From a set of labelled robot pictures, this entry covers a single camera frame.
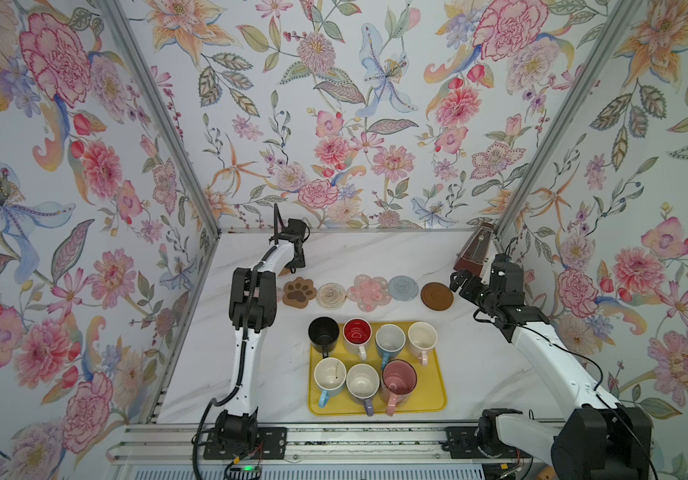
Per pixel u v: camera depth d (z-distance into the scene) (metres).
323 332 0.86
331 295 1.01
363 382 0.83
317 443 0.75
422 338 0.87
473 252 1.02
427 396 0.81
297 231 0.92
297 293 1.03
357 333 0.91
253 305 0.65
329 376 0.84
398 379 0.82
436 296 1.01
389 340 0.88
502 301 0.63
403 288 1.04
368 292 1.04
